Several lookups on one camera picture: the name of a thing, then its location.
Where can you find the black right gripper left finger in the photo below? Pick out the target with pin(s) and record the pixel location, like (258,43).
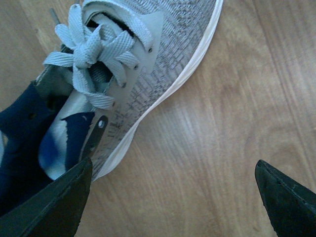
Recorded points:
(56,210)

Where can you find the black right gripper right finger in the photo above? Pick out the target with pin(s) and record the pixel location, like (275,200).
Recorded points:
(291,207)

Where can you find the grey sneaker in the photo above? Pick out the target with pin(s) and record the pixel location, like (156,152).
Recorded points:
(118,60)

